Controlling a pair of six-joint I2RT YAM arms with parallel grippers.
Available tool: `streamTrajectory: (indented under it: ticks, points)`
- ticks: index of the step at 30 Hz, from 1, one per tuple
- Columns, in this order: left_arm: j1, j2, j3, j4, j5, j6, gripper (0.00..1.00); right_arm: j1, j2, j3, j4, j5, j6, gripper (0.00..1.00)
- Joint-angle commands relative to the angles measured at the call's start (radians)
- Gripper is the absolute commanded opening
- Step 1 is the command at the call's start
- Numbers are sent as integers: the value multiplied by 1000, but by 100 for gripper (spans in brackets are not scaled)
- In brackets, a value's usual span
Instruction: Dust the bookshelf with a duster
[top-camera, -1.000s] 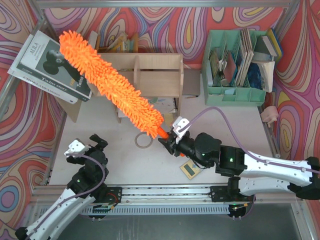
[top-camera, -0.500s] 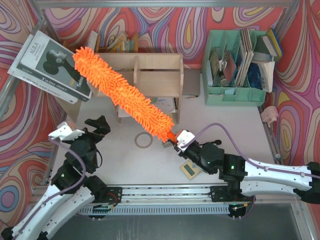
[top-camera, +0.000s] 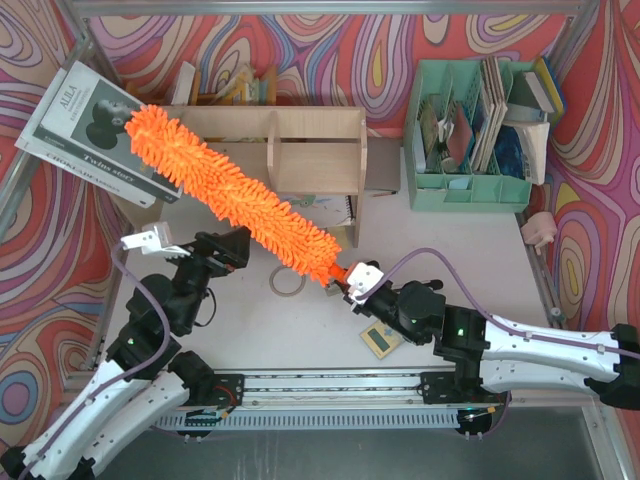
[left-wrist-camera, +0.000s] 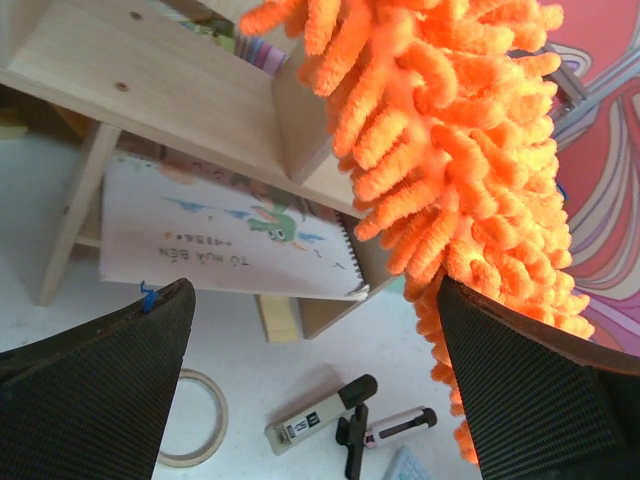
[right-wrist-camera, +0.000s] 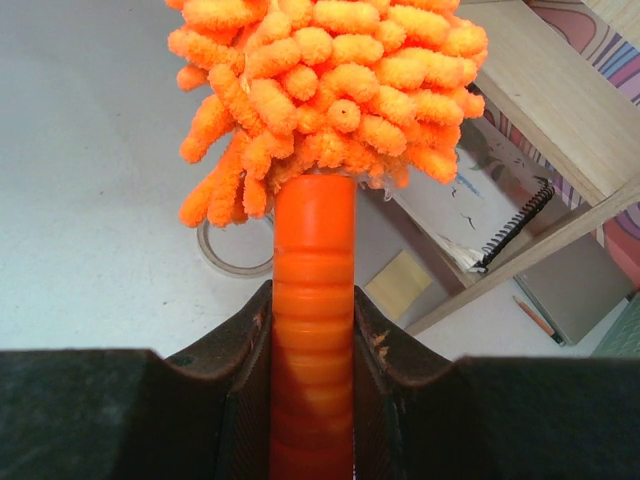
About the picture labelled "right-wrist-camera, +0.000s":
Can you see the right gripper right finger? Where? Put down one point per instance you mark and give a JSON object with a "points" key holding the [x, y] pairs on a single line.
{"points": [[418, 415]]}

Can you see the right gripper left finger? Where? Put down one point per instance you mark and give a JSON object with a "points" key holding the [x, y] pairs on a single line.
{"points": [[202, 413]]}

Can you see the clear tape roll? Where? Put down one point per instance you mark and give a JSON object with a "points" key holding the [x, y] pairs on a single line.
{"points": [[226, 268]]}

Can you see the orange microfiber duster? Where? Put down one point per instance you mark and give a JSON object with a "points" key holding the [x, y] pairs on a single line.
{"points": [[316, 96]]}

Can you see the wooden bookshelf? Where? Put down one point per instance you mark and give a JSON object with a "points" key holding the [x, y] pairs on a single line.
{"points": [[586, 128]]}

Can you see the pencil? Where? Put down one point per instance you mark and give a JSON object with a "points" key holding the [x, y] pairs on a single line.
{"points": [[549, 331]]}

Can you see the yellow sticky note pad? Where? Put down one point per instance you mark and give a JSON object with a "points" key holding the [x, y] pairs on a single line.
{"points": [[398, 285]]}

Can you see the grey notebook behind shelf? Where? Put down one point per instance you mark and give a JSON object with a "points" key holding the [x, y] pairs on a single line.
{"points": [[575, 287]]}

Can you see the green desk organizer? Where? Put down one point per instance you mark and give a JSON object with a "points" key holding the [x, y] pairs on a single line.
{"points": [[622, 338]]}

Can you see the spiral drawing notebook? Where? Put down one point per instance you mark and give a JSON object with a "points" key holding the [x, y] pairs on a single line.
{"points": [[497, 191]]}

